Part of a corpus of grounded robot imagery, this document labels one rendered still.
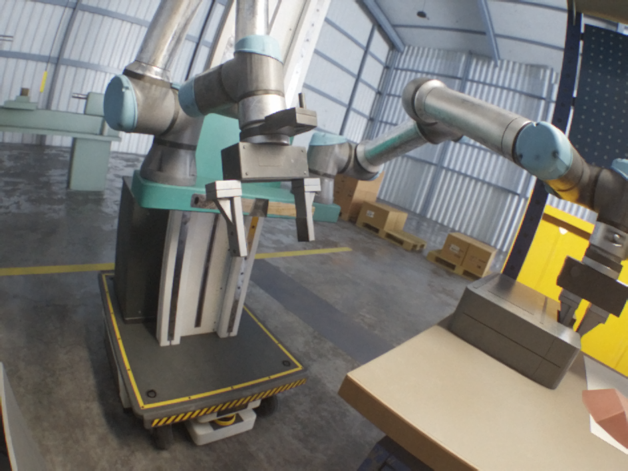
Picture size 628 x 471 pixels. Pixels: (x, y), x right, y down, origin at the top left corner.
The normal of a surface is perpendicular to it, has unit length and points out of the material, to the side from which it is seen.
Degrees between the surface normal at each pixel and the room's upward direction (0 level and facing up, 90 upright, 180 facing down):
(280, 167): 67
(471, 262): 90
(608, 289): 90
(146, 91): 99
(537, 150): 90
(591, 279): 90
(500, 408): 0
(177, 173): 73
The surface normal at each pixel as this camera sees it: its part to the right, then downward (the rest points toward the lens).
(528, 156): -0.89, -0.15
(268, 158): 0.74, -0.01
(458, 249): -0.62, 0.03
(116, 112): -0.46, 0.24
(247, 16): -0.06, 0.12
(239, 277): 0.63, 0.38
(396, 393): 0.29, -0.92
